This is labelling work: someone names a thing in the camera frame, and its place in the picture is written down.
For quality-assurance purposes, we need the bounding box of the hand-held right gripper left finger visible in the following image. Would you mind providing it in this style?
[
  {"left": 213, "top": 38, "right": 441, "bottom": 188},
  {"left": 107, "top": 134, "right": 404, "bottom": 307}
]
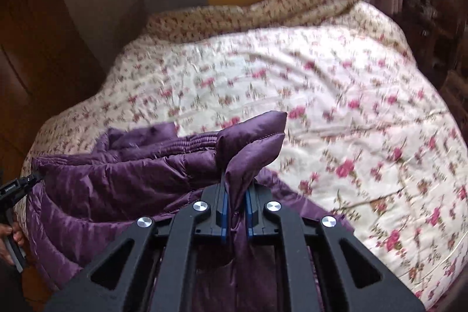
[{"left": 44, "top": 169, "right": 230, "bottom": 312}]

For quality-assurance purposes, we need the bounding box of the floral bed quilt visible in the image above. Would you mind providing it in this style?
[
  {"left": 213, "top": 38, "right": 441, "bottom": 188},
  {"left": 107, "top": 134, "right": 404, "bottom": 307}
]
[{"left": 20, "top": 1, "right": 468, "bottom": 309}]

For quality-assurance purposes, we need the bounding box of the wooden wardrobe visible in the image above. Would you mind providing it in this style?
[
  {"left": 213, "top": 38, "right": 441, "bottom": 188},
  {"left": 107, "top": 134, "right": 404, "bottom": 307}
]
[{"left": 0, "top": 0, "right": 106, "bottom": 181}]

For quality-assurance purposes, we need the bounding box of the purple puffer jacket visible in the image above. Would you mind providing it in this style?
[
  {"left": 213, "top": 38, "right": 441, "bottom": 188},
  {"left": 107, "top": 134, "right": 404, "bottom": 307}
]
[{"left": 25, "top": 111, "right": 355, "bottom": 312}]

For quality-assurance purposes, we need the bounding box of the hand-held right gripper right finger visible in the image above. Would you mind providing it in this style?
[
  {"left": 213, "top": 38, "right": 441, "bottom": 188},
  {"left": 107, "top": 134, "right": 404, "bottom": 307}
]
[{"left": 246, "top": 185, "right": 427, "bottom": 312}]

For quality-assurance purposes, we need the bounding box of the cluttered wooden side table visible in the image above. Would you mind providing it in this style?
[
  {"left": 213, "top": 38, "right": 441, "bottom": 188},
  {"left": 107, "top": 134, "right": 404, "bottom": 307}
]
[{"left": 400, "top": 0, "right": 468, "bottom": 115}]

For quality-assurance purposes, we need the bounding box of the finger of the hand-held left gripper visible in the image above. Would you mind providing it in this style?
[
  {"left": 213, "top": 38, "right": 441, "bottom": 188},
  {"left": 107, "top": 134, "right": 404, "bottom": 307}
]
[{"left": 20, "top": 172, "right": 45, "bottom": 188}]

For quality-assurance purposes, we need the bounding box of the person's left hand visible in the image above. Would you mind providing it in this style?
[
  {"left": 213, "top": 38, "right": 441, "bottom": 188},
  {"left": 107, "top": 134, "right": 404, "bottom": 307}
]
[{"left": 0, "top": 222, "right": 25, "bottom": 264}]

